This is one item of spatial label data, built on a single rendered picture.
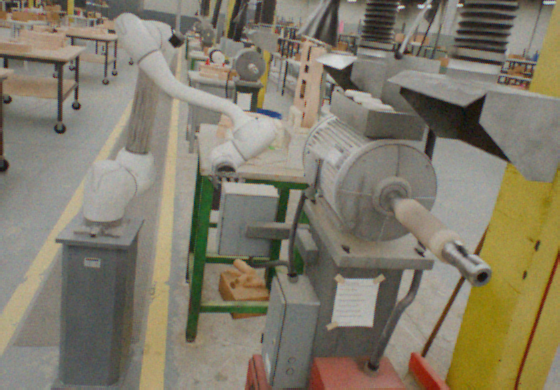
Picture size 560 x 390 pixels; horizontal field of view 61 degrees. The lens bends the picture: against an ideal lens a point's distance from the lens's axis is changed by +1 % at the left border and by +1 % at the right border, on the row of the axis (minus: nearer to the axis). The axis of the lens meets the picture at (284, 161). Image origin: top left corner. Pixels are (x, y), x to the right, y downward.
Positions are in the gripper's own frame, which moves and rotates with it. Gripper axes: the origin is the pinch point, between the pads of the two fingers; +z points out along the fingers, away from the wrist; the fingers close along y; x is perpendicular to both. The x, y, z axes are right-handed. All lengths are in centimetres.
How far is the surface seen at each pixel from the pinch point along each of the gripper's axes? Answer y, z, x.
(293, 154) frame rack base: -39, -76, -6
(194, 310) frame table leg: 1, -66, -88
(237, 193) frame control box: -0.2, 13.7, 4.8
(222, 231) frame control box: 2.8, 14.1, -7.1
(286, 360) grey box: -15, 38, -32
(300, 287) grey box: -17.8, 31.1, -14.4
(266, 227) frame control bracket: -9.1, 17.9, -3.4
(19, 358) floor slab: 77, -58, -107
